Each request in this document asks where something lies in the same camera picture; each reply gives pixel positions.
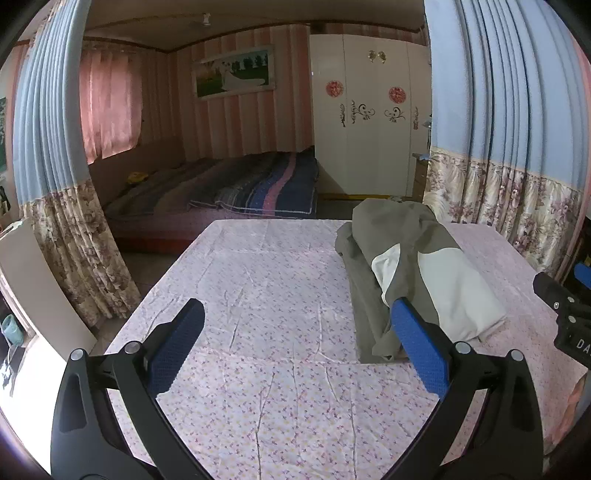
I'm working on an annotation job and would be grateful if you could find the wooden cabinet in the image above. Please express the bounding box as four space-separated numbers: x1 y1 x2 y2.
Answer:
412 152 431 201

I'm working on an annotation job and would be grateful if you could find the grey and white jacket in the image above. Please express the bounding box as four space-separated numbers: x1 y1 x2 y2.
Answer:
335 198 508 365

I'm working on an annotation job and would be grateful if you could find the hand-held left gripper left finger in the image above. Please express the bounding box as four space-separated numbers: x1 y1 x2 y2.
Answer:
50 298 206 480

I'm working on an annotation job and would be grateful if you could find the teal cup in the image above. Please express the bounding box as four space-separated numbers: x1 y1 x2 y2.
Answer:
1 314 23 347

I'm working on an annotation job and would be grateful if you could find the striped blue blanket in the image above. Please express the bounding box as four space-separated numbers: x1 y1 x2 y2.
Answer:
187 150 320 217

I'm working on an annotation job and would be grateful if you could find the framed landscape wall picture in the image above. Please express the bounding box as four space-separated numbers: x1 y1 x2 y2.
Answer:
191 44 276 101

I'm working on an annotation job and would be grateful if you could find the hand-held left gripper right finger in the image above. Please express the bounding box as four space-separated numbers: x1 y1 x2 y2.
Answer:
390 296 543 480

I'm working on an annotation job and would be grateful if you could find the white wardrobe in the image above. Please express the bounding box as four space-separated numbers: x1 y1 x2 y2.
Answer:
308 33 432 199

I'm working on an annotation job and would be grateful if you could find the person's right forearm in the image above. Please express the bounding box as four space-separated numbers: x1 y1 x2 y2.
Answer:
566 369 591 444

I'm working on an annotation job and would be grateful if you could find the brown bed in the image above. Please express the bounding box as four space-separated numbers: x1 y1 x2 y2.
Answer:
88 134 320 252

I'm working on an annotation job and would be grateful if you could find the pink floral bed sheet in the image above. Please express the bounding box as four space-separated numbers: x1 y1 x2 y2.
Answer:
104 218 583 480

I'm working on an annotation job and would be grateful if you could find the blue floral curtain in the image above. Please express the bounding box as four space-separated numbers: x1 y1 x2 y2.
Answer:
13 0 141 319
422 0 587 282

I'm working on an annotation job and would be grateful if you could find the pink window curtain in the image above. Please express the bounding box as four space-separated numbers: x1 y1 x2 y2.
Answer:
79 48 143 162

